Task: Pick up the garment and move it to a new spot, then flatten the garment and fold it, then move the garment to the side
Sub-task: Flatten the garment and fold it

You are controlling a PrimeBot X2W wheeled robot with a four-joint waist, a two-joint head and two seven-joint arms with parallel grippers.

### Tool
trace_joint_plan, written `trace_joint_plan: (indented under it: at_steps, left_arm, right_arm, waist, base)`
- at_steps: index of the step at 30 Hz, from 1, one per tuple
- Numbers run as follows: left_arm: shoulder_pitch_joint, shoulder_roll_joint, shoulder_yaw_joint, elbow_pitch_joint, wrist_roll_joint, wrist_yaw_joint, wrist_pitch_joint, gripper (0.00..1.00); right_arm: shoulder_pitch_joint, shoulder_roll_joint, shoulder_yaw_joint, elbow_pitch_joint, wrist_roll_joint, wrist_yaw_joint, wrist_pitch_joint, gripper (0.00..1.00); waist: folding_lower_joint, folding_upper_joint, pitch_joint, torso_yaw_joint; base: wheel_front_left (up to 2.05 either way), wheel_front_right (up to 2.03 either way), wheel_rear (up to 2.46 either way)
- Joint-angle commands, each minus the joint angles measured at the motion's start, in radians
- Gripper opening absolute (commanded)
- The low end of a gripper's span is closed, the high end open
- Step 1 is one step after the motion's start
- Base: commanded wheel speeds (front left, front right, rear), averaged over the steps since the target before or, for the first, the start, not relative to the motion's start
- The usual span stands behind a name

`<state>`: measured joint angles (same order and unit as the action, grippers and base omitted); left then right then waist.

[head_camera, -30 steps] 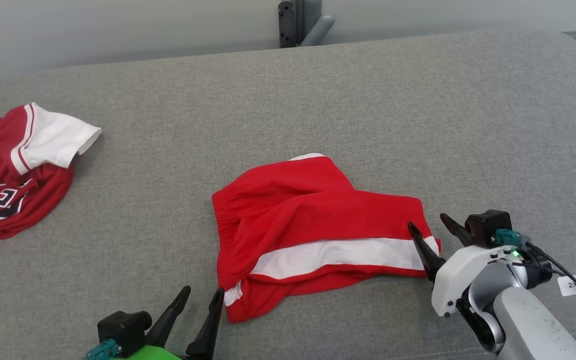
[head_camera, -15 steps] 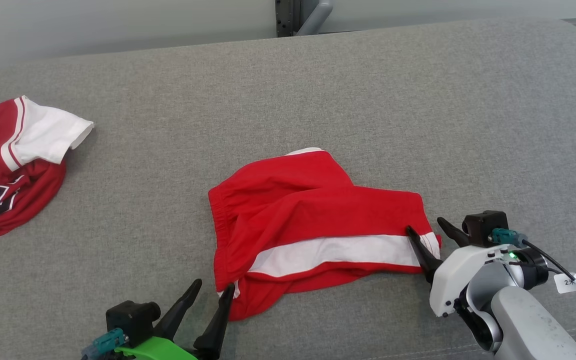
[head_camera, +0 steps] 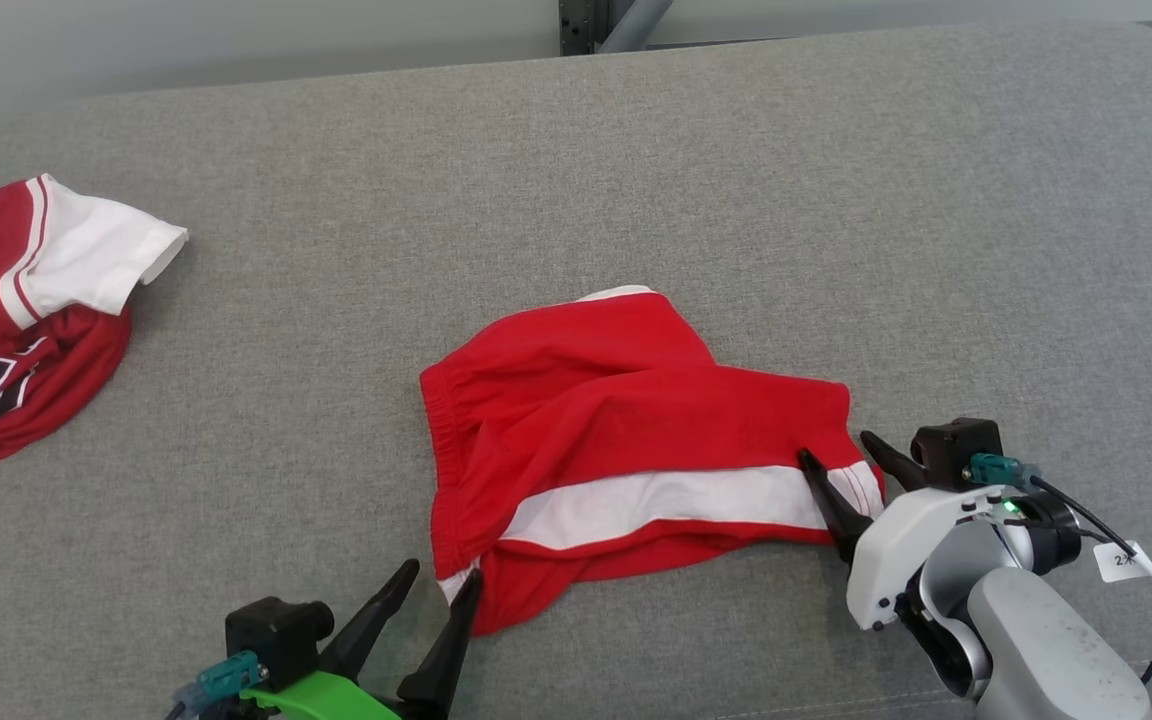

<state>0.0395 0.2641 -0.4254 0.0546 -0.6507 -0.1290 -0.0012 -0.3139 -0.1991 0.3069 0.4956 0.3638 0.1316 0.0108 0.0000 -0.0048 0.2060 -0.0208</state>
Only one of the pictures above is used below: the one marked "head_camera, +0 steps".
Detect left arm cable teal plug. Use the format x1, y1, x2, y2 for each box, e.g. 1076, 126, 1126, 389
174, 650, 267, 720

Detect grey metal tube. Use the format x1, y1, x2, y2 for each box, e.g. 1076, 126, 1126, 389
596, 0, 674, 54

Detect white cable label tag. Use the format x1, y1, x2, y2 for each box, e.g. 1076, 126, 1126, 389
1094, 541, 1152, 587

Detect red shorts with white trim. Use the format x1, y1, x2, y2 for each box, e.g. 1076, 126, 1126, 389
420, 285, 885, 637

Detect red Bulls jersey white sleeves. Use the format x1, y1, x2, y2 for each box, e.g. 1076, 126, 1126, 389
0, 173, 189, 463

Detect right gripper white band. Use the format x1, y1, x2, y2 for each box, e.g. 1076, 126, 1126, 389
798, 430, 1027, 631

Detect dark perforated metal post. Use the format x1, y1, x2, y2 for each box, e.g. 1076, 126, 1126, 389
558, 0, 605, 56

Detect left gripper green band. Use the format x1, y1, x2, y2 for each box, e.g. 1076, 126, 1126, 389
236, 558, 484, 720

